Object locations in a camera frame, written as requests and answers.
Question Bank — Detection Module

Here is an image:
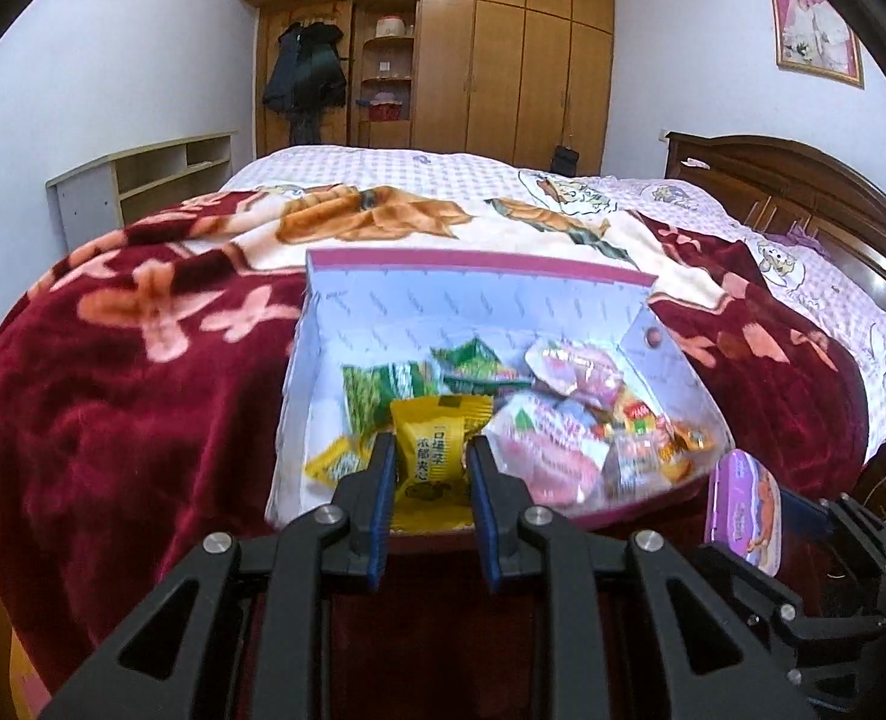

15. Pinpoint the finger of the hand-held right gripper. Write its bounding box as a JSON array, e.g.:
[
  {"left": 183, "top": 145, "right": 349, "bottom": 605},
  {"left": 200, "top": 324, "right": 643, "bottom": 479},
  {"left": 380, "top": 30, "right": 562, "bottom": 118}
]
[
  {"left": 779, "top": 486, "right": 886, "bottom": 578},
  {"left": 694, "top": 544, "right": 804, "bottom": 642}
]

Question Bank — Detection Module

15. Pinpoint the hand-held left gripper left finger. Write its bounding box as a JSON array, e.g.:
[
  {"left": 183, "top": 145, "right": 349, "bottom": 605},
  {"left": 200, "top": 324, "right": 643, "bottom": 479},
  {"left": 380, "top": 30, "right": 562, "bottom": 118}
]
[{"left": 38, "top": 431, "right": 400, "bottom": 720}]

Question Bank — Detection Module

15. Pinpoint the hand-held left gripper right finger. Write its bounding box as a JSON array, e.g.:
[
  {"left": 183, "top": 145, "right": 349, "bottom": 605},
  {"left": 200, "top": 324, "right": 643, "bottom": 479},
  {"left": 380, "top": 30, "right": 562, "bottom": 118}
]
[{"left": 464, "top": 435, "right": 819, "bottom": 720}]

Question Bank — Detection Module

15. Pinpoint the purple snack tin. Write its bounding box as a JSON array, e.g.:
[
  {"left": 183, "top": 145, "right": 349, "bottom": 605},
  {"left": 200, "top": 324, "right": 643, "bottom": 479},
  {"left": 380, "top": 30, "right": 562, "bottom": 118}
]
[{"left": 703, "top": 448, "right": 787, "bottom": 580}]

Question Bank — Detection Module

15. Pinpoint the yellow pastry packet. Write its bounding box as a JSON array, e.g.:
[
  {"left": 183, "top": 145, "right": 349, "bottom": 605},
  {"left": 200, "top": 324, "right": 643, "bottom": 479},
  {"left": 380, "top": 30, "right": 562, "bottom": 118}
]
[{"left": 389, "top": 394, "right": 494, "bottom": 535}]

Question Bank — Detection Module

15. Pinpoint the white pink snack packet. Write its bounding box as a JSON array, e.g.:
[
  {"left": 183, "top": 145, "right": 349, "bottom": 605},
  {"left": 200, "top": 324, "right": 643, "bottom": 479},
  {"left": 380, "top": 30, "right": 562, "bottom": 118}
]
[{"left": 484, "top": 390, "right": 613, "bottom": 507}]

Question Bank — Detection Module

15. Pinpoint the large green snack packet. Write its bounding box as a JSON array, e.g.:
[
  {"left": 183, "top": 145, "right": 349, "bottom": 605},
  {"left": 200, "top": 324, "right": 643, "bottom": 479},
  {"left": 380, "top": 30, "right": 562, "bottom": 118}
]
[{"left": 342, "top": 361, "right": 444, "bottom": 440}]

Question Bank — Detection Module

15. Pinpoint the clear packet pink snack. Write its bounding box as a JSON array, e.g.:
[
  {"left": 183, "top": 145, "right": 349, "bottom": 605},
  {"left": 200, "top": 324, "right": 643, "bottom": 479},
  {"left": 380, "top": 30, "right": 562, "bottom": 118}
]
[{"left": 600, "top": 397, "right": 669, "bottom": 500}]

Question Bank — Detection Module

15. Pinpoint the small green snack packet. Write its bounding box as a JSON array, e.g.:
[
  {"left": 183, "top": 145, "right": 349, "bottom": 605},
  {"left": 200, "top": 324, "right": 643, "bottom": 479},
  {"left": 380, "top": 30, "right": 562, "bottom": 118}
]
[{"left": 429, "top": 337, "right": 532, "bottom": 393}]

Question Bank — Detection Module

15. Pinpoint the pink cardboard box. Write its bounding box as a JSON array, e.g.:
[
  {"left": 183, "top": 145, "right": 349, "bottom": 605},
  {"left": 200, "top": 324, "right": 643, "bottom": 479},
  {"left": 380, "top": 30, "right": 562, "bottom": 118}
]
[{"left": 264, "top": 247, "right": 737, "bottom": 537}]

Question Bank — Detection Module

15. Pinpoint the red floral blanket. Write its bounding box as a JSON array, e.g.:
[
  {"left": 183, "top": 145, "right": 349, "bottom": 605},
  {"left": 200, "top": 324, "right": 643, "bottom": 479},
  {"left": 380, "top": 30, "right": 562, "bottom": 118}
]
[{"left": 0, "top": 184, "right": 872, "bottom": 720}]

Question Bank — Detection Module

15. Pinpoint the wooden headboard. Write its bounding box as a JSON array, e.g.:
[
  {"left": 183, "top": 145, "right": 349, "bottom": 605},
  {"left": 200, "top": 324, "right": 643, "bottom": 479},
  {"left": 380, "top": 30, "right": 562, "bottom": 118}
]
[{"left": 664, "top": 131, "right": 886, "bottom": 526}]

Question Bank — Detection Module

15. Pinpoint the low open shelf unit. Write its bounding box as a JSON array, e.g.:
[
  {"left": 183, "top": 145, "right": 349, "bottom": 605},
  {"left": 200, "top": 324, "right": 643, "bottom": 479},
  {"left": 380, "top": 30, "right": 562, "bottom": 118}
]
[{"left": 45, "top": 131, "right": 238, "bottom": 245}]

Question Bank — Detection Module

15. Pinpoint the dark green hanging jacket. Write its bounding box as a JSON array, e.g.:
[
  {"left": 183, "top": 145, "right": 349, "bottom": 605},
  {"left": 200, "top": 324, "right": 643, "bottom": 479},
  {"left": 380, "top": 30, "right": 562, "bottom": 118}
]
[{"left": 297, "top": 21, "right": 347, "bottom": 140}]

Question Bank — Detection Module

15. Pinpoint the black hanging jacket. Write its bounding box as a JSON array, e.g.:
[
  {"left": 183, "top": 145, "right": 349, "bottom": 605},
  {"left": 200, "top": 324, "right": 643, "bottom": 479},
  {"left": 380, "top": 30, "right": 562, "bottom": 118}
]
[{"left": 263, "top": 24, "right": 305, "bottom": 115}]

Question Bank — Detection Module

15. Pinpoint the wooden wardrobe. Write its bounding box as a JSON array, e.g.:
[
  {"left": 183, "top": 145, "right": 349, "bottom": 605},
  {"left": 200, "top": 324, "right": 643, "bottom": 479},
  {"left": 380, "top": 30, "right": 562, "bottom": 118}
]
[{"left": 235, "top": 0, "right": 615, "bottom": 177}]

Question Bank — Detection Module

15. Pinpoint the framed wall picture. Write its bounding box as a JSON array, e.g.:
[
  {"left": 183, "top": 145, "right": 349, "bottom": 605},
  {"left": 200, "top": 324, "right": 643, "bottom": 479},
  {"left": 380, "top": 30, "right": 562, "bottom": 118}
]
[{"left": 768, "top": 0, "right": 864, "bottom": 89}]

